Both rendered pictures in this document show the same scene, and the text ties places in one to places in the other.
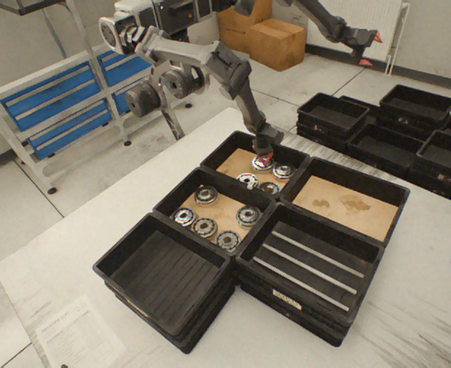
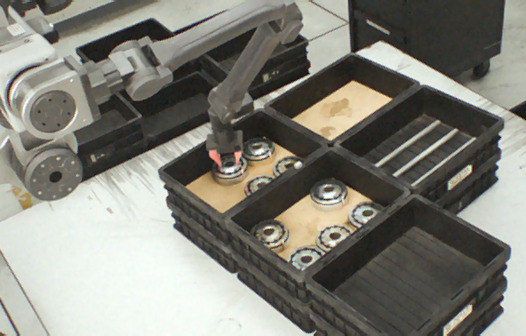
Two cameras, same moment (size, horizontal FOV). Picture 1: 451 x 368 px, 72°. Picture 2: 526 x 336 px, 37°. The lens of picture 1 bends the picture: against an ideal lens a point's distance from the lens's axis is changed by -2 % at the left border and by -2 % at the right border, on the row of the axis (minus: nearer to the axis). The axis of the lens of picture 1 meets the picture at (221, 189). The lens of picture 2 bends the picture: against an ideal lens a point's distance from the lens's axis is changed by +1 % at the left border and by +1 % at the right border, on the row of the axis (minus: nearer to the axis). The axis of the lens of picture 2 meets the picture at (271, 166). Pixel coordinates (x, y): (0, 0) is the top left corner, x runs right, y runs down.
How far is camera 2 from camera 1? 1.70 m
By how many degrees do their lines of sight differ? 57
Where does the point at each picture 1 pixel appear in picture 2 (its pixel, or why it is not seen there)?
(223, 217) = (315, 224)
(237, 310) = not seen: hidden behind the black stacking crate
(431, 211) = not seen: hidden behind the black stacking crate
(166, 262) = (381, 292)
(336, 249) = (397, 133)
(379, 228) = (378, 100)
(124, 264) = not seen: outside the picture
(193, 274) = (409, 261)
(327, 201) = (323, 127)
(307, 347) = (496, 203)
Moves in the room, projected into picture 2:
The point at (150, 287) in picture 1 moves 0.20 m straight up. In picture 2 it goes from (421, 311) to (422, 251)
